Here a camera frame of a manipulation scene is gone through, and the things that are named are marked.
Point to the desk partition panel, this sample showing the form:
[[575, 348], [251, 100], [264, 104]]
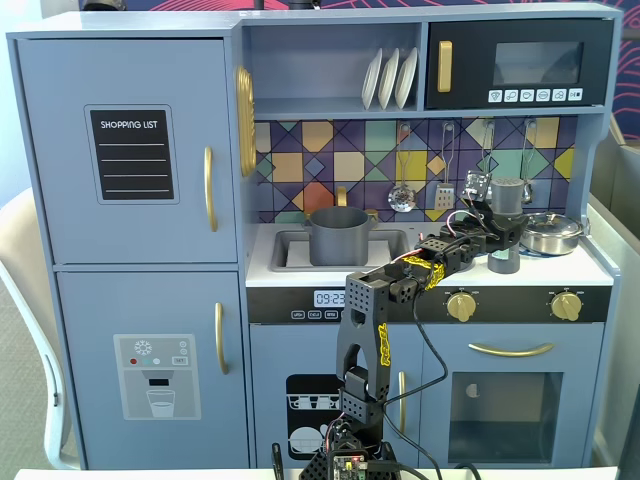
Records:
[[615, 200]]

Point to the robot controller board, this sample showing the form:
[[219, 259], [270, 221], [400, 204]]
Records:
[[348, 465]]

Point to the black shopping list board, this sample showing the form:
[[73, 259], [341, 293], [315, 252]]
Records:
[[132, 155]]

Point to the oven door with window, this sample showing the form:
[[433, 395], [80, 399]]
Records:
[[575, 345]]

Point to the stainless steel pot with lid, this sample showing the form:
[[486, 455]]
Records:
[[552, 232]]

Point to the black table clamp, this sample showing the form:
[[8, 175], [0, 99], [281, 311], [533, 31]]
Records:
[[277, 462]]

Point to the black toy microwave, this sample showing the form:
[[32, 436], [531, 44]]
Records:
[[470, 65]]

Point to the black stove control panel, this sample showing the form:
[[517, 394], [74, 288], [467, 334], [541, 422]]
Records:
[[515, 305]]

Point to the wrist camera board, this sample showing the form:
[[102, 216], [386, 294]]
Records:
[[477, 186]]

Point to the fridge door with dispenser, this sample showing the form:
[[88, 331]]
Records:
[[100, 310]]

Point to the fridge door with shopping list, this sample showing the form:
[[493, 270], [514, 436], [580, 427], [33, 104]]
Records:
[[60, 225]]

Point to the metal slotted spatula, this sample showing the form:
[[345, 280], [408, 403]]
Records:
[[444, 197]]

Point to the gold toy faucet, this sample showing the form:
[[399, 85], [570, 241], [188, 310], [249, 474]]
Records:
[[341, 196]]

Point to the gold stove knob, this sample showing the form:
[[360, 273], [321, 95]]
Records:
[[566, 306], [461, 306]]

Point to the black and red robot base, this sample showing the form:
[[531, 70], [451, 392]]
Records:
[[315, 467]]

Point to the digital clock display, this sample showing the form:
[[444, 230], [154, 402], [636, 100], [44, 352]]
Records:
[[327, 299]]

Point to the gray sink basin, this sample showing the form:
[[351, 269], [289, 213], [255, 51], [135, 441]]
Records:
[[400, 250]]

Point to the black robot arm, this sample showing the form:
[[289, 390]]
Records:
[[362, 320]]

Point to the dishwasher door with print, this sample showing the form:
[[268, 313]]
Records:
[[270, 350]]

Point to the metal skimmer spoon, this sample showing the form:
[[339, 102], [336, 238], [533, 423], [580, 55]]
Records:
[[402, 199]]

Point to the white chair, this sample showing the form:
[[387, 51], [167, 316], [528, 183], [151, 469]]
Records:
[[20, 240]]

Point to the metal serving spoon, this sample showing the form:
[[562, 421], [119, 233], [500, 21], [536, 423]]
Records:
[[527, 192]]

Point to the gray plastic pot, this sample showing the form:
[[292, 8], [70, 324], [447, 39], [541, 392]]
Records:
[[337, 240]]

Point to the metal ladle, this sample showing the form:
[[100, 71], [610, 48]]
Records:
[[486, 150]]

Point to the blue toy kitchen unit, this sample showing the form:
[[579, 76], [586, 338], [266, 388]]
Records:
[[330, 75]]

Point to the gray salt shaker with label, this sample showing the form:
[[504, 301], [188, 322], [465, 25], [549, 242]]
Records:
[[506, 197]]

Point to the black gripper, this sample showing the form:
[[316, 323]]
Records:
[[506, 233]]

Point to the white plate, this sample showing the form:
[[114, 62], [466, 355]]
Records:
[[371, 82], [389, 82], [406, 80]]

